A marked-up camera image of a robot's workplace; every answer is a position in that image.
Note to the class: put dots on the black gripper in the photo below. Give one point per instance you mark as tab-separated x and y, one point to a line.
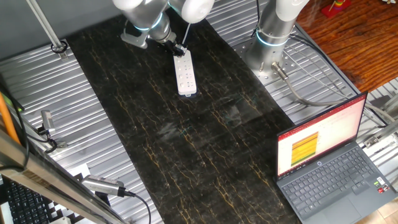
172	45

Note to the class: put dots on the white power strip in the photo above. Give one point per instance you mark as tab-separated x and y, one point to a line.
185	74

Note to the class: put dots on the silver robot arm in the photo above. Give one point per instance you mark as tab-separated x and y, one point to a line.
270	46

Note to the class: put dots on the black marble pattern mat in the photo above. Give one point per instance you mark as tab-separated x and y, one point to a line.
202	155

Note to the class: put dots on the metal pole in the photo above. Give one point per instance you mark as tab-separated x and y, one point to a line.
43	23

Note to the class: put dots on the black white marker sheet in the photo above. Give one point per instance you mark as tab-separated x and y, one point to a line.
77	171

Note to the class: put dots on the red stacking toy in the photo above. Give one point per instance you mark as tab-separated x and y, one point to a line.
335	7

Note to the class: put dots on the orange pole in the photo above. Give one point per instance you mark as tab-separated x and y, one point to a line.
7	118

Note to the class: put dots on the grey open laptop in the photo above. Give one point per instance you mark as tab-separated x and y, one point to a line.
326	186

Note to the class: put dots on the aluminium profile bar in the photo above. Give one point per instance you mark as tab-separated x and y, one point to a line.
381	133

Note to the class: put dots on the black keyboard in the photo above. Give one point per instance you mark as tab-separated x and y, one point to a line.
26	203

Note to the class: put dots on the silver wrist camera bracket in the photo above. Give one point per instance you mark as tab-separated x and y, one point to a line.
134	39

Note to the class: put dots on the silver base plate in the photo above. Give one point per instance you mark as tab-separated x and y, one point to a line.
289	65

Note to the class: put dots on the small grey camera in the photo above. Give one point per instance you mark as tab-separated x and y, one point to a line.
48	119

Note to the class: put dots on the small metal foot bracket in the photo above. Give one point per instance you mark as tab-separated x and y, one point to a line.
61	144

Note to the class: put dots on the silver depth camera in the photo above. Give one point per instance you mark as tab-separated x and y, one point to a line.
102	185

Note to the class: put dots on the metal frame bar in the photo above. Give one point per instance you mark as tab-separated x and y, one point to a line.
46	183

